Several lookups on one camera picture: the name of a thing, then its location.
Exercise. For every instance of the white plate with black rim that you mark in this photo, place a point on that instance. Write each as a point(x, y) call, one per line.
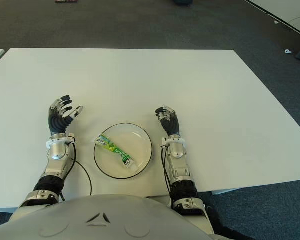
point(137, 142)

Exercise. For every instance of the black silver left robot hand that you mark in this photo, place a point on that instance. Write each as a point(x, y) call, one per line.
point(57, 120)

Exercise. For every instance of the grey robot torso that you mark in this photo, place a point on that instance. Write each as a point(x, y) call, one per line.
point(102, 220)

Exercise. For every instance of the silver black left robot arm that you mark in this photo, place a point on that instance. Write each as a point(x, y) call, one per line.
point(56, 160)

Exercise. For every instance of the green white toothpaste tube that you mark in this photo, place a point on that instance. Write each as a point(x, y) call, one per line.
point(115, 150)

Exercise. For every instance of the flat colourful item on floor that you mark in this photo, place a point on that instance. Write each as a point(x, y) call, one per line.
point(66, 1)

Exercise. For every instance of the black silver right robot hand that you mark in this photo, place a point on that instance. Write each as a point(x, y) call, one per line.
point(171, 123)

